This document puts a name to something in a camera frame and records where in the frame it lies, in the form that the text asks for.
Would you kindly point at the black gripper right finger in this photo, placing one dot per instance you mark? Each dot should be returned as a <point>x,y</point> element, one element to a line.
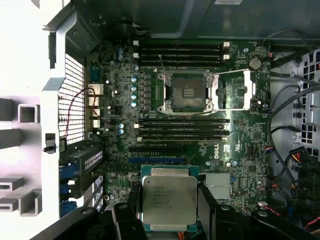
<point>207,215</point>

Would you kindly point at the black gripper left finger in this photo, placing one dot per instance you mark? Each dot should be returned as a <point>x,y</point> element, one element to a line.
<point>125,222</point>

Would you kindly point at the silver CPU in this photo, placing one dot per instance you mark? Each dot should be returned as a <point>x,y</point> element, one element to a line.
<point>167,197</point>

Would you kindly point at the CPU socket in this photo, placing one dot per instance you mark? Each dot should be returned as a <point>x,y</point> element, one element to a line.
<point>187,92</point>

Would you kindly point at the silver chipset heatsink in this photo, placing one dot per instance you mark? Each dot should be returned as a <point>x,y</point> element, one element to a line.
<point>217,183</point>

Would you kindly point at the green motherboard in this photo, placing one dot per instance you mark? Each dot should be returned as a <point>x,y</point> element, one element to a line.
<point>245,160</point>

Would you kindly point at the RAM slot with white clips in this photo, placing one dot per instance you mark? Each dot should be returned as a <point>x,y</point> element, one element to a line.
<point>180,45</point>
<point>180,127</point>
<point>180,58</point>
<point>180,138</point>

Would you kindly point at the RAM slot with black clips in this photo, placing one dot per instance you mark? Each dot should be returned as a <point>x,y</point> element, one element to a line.
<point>180,133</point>
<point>180,120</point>
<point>180,64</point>
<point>180,51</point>

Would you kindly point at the silver metal drive cage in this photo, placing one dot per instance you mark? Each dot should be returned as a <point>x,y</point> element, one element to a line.
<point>306,117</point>

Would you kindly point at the grey parts rack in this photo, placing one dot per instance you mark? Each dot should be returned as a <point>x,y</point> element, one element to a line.
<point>10,138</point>

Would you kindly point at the round coin battery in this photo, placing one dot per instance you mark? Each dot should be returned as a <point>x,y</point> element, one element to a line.
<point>255,63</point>

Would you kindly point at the open grey PC case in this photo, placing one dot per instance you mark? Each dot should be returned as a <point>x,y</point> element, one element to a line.
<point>150,17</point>

